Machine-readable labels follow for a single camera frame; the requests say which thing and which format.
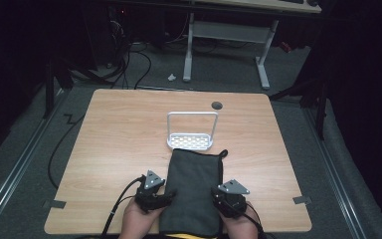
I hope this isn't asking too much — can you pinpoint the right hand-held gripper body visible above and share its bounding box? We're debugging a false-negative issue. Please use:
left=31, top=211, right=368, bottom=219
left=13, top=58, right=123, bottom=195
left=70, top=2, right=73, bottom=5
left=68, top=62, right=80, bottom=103
left=212, top=178, right=251, bottom=219

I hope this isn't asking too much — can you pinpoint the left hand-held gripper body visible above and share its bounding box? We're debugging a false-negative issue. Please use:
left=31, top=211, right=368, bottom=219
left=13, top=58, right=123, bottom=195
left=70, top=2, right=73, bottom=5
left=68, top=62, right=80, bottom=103
left=134, top=169, right=167, bottom=214

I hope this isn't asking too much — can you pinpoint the dark grey cloth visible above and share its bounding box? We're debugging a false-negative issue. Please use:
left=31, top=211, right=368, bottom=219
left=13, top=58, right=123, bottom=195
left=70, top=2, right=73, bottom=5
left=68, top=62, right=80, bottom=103
left=158, top=147, right=230, bottom=239

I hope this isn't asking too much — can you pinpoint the person's right hand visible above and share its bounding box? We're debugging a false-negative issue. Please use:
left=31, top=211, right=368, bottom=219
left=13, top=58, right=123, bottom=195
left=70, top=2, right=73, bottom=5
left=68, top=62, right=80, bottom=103
left=219, top=200, right=261, bottom=239

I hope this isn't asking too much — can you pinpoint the person's left hand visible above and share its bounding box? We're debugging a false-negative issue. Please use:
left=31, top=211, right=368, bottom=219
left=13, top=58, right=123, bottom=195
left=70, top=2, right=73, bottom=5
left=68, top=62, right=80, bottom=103
left=117, top=197, right=164, bottom=239

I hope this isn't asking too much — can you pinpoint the person's yellow clothing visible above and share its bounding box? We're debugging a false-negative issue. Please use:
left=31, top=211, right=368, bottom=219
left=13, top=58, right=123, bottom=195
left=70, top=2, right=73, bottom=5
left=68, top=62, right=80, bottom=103
left=167, top=232, right=219, bottom=239

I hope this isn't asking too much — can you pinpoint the white metal rack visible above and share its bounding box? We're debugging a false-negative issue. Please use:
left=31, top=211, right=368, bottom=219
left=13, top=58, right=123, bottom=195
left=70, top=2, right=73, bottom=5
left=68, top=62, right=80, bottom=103
left=166, top=111, right=220, bottom=152

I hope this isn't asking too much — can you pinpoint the grey tape piece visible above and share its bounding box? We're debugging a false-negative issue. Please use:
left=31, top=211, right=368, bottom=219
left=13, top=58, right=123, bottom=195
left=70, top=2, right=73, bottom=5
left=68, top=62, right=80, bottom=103
left=42, top=199, right=68, bottom=210
left=291, top=195, right=312, bottom=205

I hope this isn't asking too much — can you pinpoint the black metal stand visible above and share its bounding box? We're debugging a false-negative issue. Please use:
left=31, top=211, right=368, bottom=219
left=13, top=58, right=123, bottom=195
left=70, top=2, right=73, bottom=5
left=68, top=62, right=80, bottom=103
left=268, top=79, right=330, bottom=141
left=42, top=59, right=75, bottom=120

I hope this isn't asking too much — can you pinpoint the white-legged desk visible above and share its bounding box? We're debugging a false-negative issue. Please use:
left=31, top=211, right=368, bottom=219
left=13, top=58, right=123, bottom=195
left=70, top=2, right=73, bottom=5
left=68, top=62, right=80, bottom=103
left=181, top=0, right=323, bottom=91

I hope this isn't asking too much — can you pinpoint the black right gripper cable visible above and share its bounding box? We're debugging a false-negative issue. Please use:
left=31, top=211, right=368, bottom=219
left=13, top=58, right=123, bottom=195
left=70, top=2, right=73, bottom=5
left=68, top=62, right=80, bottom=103
left=232, top=198, right=269, bottom=239

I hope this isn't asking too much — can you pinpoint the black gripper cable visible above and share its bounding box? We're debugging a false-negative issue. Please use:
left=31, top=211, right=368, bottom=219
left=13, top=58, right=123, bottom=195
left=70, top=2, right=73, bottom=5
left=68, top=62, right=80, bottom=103
left=232, top=198, right=269, bottom=239
left=99, top=176, right=146, bottom=239

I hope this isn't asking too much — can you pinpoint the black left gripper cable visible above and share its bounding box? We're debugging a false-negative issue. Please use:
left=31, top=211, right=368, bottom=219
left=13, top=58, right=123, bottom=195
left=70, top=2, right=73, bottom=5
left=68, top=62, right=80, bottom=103
left=99, top=176, right=146, bottom=239

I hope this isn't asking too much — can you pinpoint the black floor cable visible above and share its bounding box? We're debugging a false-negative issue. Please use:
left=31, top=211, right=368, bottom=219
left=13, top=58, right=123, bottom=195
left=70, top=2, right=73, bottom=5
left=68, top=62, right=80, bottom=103
left=47, top=113, right=87, bottom=191

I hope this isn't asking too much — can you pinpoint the metal floor rail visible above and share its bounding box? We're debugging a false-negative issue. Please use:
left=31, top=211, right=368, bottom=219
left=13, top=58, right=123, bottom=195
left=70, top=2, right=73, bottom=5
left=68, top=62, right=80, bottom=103
left=301, top=107, right=368, bottom=239
left=0, top=89, right=68, bottom=235

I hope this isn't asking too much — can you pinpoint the bundle of black cables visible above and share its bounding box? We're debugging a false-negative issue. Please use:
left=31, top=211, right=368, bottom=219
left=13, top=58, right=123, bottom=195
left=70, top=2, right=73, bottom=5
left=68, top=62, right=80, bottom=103
left=69, top=14, right=153, bottom=91

